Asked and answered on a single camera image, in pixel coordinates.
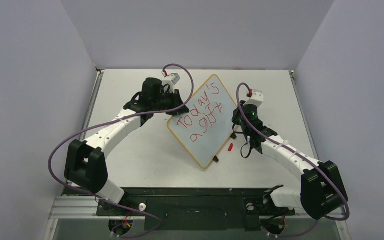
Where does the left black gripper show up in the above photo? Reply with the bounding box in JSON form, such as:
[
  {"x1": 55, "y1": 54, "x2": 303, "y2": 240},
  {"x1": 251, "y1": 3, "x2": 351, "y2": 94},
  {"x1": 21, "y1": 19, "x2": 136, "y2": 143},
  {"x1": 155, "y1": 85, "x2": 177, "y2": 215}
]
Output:
[{"x1": 152, "y1": 89, "x2": 189, "y2": 117}]

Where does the red marker cap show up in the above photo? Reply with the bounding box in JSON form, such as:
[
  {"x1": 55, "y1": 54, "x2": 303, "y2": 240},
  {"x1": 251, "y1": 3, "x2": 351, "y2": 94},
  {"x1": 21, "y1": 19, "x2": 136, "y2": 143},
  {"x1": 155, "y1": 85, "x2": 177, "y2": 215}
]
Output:
[{"x1": 228, "y1": 143, "x2": 234, "y2": 152}]

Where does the yellow-framed whiteboard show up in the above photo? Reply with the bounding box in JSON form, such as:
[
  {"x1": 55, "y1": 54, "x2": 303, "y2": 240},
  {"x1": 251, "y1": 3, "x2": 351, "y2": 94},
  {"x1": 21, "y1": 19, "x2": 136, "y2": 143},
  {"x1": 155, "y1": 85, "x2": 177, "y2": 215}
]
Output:
[{"x1": 167, "y1": 74, "x2": 237, "y2": 169}]

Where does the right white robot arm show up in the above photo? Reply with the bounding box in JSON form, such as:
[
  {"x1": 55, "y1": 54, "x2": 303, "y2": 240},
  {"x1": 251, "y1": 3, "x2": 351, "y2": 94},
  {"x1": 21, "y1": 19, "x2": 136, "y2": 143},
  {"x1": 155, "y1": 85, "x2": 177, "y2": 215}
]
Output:
[{"x1": 232, "y1": 100, "x2": 350, "y2": 221}]

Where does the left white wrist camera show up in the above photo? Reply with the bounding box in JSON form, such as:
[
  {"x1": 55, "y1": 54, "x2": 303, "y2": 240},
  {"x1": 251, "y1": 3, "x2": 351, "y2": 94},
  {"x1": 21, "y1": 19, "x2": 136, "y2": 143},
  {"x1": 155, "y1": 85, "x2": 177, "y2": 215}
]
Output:
[{"x1": 162, "y1": 73, "x2": 181, "y2": 93}]

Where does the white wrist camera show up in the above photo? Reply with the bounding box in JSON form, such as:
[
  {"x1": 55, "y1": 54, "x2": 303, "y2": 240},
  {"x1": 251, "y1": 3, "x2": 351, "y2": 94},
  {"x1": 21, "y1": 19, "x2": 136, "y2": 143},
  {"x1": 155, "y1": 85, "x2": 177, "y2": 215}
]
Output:
[
  {"x1": 245, "y1": 89, "x2": 264, "y2": 108},
  {"x1": 162, "y1": 73, "x2": 181, "y2": 93}
]

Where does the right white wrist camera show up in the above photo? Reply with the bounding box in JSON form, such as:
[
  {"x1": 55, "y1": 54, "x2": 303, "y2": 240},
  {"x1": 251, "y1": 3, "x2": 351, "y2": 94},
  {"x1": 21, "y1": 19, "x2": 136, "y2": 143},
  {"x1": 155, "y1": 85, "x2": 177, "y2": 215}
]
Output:
[{"x1": 245, "y1": 89, "x2": 264, "y2": 108}]

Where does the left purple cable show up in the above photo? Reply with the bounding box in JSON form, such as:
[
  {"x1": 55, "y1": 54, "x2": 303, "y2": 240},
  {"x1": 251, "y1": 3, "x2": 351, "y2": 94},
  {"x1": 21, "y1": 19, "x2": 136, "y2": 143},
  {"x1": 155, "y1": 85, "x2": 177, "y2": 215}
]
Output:
[{"x1": 47, "y1": 63, "x2": 195, "y2": 239}]

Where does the purple cable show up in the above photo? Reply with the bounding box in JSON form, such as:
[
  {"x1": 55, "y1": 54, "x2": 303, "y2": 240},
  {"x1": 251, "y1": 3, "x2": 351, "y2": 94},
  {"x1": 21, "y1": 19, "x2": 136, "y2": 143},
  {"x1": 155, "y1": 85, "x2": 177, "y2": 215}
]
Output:
[
  {"x1": 47, "y1": 63, "x2": 195, "y2": 239},
  {"x1": 236, "y1": 82, "x2": 351, "y2": 239}
]

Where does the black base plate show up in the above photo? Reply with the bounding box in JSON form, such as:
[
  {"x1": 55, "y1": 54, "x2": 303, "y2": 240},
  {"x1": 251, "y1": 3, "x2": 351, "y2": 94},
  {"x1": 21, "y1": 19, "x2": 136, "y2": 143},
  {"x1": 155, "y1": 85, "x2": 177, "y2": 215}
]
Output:
[{"x1": 92, "y1": 187, "x2": 296, "y2": 231}]

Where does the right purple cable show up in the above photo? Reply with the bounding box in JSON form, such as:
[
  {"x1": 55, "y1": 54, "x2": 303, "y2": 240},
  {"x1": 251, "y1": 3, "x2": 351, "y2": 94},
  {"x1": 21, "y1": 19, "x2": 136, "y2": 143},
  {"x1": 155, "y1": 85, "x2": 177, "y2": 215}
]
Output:
[{"x1": 236, "y1": 82, "x2": 351, "y2": 239}]

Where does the aluminium frame rail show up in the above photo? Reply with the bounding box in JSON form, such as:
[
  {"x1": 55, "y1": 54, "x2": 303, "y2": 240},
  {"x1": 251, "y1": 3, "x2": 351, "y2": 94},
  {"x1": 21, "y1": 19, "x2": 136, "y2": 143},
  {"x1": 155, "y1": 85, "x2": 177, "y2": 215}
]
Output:
[{"x1": 47, "y1": 196, "x2": 344, "y2": 220}]

